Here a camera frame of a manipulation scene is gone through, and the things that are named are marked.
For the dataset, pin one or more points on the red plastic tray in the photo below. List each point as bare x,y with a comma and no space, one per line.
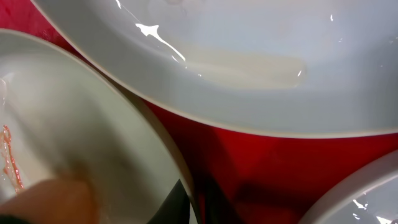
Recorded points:
266,178

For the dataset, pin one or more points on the white plate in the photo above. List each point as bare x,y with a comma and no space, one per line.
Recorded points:
367,196
65,120
286,68

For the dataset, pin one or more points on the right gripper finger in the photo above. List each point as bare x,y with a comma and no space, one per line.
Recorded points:
175,208

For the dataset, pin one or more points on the green and orange sponge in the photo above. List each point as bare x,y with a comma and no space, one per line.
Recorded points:
58,201

